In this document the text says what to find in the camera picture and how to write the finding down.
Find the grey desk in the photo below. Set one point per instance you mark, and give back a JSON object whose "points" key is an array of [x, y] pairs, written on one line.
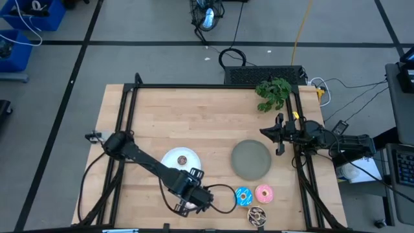
{"points": [[404, 207], [401, 110]]}

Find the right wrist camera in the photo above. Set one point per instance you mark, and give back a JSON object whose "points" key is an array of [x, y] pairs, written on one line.
{"points": [[288, 132]]}

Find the large chocolate iced donut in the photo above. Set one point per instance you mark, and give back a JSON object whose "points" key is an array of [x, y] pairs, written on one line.
{"points": [[257, 216]]}

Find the black power adapter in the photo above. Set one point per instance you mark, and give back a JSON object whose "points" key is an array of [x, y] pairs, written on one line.
{"points": [[340, 127]]}

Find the yellow plug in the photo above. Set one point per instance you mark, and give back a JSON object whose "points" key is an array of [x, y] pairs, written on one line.
{"points": [[320, 93]]}

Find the large blue iced donut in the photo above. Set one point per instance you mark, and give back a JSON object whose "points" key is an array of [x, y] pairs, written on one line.
{"points": [[243, 196]]}

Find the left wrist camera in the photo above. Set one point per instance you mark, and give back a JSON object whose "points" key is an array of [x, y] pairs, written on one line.
{"points": [[203, 199]]}

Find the large pink iced donut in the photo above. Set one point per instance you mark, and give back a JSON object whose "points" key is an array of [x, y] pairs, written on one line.
{"points": [[264, 193]]}

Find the grey-green round plate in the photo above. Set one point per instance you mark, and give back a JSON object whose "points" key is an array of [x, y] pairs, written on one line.
{"points": [[250, 160]]}

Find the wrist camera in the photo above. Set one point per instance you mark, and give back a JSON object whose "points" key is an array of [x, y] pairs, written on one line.
{"points": [[203, 199], [288, 132]]}

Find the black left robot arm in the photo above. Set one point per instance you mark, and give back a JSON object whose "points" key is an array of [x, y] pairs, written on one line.
{"points": [[142, 158]]}

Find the black floor fan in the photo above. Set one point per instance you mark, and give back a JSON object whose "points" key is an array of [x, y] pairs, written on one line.
{"points": [[208, 17]]}

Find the black metal rig frame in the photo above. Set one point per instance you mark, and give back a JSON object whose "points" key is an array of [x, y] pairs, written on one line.
{"points": [[210, 86]]}

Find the computer monitor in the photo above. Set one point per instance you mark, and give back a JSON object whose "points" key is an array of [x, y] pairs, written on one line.
{"points": [[408, 77]]}

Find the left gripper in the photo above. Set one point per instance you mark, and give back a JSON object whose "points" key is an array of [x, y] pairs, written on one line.
{"points": [[182, 187]]}

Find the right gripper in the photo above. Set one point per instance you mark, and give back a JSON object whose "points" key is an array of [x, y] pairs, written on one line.
{"points": [[280, 136]]}

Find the small chocolate donut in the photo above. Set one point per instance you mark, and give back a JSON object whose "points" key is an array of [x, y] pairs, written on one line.
{"points": [[182, 160]]}

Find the white paper sheet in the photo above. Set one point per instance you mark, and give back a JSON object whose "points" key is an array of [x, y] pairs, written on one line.
{"points": [[368, 168]]}

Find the blue storage bin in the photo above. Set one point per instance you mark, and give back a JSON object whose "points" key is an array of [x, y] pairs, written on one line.
{"points": [[19, 58], [55, 19]]}

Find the green plant sprig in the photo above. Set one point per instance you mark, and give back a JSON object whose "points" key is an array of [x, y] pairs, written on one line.
{"points": [[275, 92]]}

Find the black desk caster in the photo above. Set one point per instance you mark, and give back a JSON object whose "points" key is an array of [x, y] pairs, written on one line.
{"points": [[380, 224]]}

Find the black computer case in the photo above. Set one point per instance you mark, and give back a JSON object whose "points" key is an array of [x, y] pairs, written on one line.
{"points": [[258, 75]]}

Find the black keyboard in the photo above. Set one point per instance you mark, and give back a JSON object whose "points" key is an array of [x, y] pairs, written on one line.
{"points": [[406, 168]]}

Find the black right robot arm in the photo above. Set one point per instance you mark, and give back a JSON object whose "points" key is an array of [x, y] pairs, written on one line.
{"points": [[352, 142]]}

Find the yellow tag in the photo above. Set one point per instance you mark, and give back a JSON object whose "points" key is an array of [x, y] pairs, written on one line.
{"points": [[295, 115]]}

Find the white round plate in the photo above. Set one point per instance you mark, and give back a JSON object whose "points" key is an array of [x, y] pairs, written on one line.
{"points": [[174, 155]]}

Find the white tape roll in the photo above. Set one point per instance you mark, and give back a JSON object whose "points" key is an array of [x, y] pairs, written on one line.
{"points": [[351, 171]]}

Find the grey shelf base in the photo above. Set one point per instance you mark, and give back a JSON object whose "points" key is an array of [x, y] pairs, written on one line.
{"points": [[13, 77]]}

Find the black table clamp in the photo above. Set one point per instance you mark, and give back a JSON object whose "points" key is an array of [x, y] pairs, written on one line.
{"points": [[166, 227]]}

